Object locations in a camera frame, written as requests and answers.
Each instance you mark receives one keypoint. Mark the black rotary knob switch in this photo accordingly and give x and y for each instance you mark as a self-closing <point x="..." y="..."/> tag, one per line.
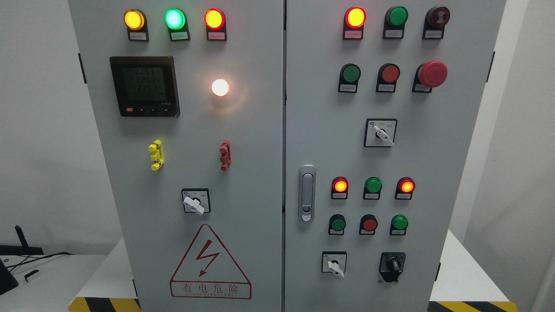
<point x="391" y="266"/>

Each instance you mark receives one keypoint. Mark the grey electrical cabinet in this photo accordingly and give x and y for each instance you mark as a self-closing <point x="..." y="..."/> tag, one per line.
<point x="282" y="60"/>

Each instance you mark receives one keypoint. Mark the red terminal connector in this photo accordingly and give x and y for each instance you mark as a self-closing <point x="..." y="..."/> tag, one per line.
<point x="225" y="157"/>

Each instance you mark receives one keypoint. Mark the red lit indicator lower left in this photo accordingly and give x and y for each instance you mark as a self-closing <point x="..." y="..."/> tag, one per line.
<point x="339" y="188"/>

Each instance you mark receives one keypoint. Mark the green push button lower left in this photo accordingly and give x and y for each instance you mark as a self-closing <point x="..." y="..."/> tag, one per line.
<point x="336" y="225"/>

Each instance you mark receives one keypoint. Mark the white lit indicator lamp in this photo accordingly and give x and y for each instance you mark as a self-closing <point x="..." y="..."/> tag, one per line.
<point x="220" y="87"/>

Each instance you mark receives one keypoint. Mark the green indicator lower middle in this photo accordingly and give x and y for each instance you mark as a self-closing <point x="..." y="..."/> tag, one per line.
<point x="372" y="188"/>

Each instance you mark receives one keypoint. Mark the green push button upper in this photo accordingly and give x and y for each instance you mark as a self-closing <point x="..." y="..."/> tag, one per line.
<point x="349" y="78"/>

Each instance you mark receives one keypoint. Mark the red push button lower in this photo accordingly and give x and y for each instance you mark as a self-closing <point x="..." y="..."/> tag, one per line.
<point x="368" y="225"/>

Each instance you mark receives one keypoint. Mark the red push button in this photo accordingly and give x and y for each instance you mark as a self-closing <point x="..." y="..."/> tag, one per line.
<point x="387" y="77"/>
<point x="368" y="225"/>

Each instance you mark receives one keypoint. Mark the yellow terminal connector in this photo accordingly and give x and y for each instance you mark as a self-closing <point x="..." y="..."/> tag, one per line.
<point x="156" y="155"/>

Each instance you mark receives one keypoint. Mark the red lit indicator lower right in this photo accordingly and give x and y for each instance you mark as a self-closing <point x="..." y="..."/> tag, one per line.
<point x="405" y="188"/>

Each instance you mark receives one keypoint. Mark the red electric hazard sticker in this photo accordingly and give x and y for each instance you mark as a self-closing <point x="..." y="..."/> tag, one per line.
<point x="208" y="270"/>

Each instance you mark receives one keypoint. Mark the red push button upper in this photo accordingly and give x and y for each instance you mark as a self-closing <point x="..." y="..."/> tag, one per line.
<point x="387" y="77"/>

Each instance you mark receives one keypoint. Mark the red lit indicator light left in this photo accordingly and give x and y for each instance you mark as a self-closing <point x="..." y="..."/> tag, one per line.
<point x="215" y="25"/>

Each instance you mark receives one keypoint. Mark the black digital power meter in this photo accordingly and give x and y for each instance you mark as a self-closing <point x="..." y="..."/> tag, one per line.
<point x="145" y="86"/>

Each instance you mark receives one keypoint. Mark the red lit indicator top right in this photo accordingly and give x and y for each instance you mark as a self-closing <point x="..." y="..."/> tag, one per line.
<point x="353" y="24"/>

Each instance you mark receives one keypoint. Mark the green lit indicator light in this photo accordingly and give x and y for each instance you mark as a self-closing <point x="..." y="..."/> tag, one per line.
<point x="177" y="23"/>

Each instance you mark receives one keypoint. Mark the red emergency stop mushroom button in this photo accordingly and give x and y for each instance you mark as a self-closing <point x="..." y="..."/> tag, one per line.
<point x="429" y="75"/>

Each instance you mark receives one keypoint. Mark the green indicator top right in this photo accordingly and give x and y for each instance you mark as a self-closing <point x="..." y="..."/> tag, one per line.
<point x="394" y="22"/>

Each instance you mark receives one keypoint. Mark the yellow indicator light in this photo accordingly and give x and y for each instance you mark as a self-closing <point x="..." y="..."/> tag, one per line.
<point x="136" y="24"/>

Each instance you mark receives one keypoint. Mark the small white usb adapter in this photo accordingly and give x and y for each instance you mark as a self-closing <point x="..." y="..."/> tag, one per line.
<point x="28" y="277"/>

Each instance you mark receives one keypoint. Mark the black device with antenna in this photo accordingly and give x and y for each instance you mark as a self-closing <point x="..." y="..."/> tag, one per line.
<point x="23" y="250"/>

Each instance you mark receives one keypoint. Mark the black object at left edge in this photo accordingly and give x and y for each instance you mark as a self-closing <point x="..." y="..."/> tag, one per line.
<point x="7" y="280"/>

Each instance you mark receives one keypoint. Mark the silver door latch handle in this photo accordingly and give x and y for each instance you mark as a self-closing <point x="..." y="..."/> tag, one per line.
<point x="306" y="192"/>

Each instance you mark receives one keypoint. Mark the white selector switch left door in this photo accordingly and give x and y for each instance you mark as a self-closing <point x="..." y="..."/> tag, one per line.
<point x="196" y="200"/>

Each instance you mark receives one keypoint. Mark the white selector switch upper right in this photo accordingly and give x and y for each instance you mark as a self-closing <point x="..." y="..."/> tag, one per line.
<point x="380" y="132"/>

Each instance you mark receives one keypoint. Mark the white selector switch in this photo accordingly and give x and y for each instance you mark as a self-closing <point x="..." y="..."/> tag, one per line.
<point x="380" y="132"/>
<point x="334" y="262"/>

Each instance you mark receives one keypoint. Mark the white selector switch bottom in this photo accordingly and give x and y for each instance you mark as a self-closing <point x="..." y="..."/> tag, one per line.
<point x="334" y="262"/>

